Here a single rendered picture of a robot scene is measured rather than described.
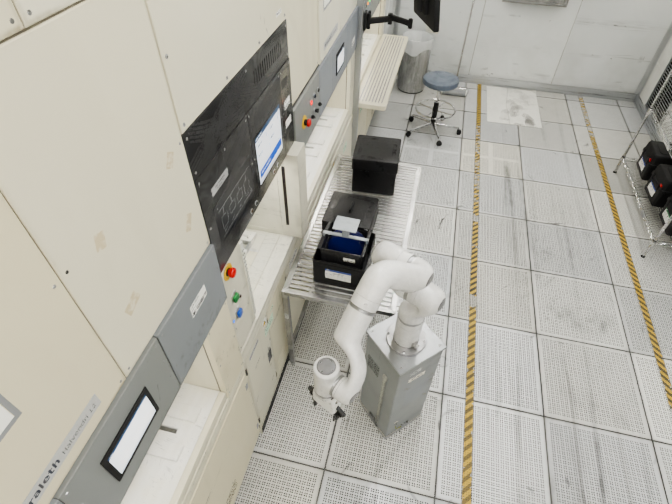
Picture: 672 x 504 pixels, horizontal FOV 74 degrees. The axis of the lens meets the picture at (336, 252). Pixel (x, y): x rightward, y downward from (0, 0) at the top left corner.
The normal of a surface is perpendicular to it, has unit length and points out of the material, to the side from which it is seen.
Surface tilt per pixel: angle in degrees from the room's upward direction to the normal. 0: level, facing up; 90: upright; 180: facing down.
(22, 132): 90
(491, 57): 90
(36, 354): 90
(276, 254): 0
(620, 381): 0
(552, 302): 0
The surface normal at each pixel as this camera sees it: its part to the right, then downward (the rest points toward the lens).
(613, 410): 0.01, -0.69
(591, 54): -0.23, 0.70
